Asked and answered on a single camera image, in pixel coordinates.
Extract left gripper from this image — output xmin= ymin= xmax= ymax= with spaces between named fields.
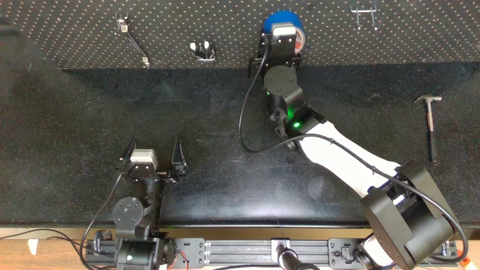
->
xmin=116 ymin=135 xmax=190 ymax=186

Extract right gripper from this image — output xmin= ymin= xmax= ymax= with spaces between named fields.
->
xmin=247 ymin=34 xmax=302 ymax=79

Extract roll of blue tape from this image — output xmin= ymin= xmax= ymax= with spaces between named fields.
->
xmin=262 ymin=10 xmax=306 ymax=55

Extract black and white pliers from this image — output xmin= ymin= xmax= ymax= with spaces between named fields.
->
xmin=189 ymin=40 xmax=217 ymax=61

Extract wrench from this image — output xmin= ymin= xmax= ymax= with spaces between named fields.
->
xmin=116 ymin=18 xmax=152 ymax=68

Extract hammer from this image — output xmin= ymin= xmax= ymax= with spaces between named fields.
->
xmin=414 ymin=94 xmax=443 ymax=164

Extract black pegboard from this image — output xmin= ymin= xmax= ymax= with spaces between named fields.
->
xmin=0 ymin=0 xmax=480 ymax=71

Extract small orange object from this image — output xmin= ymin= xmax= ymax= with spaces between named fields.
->
xmin=457 ymin=250 xmax=472 ymax=270

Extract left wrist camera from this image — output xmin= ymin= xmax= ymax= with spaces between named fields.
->
xmin=129 ymin=148 xmax=159 ymax=170

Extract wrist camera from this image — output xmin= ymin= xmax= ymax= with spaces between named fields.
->
xmin=129 ymin=148 xmax=159 ymax=170
xmin=271 ymin=22 xmax=298 ymax=37

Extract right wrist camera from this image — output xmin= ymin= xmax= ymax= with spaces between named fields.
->
xmin=271 ymin=22 xmax=298 ymax=37

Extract mounting rail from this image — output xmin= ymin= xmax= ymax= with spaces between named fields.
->
xmin=85 ymin=228 xmax=459 ymax=270

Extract thin black cable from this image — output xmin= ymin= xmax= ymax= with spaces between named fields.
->
xmin=0 ymin=227 xmax=88 ymax=270

